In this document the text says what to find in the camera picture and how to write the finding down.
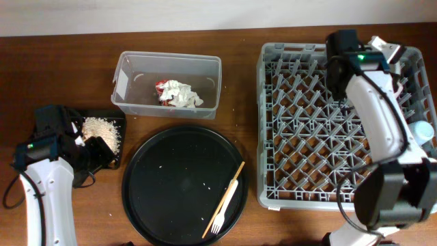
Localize grey plate with food scraps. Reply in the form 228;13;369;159
367;36;406;64

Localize red snack wrapper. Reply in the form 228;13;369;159
155;80;175;107

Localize light blue cup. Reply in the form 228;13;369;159
408;120;435;146

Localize white tissue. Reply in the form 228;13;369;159
170;80;193;107

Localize wooden chopstick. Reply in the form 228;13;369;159
201;161;245;239

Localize white plastic fork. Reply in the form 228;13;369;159
211;180;238;234

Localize white napkin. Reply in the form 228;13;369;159
181;92;204;108

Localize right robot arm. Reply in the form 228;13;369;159
322;29;436;245

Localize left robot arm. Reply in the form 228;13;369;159
12;105;115;245

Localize grey dishwasher rack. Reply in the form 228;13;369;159
255;42;437;212

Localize pile of rice scraps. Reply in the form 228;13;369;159
83;118;121;155

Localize black rectangular tray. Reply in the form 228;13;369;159
77;109;126;169

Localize black round tray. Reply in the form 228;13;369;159
122;125;249;245

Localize clear plastic bin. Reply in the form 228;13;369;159
111;51;222;120

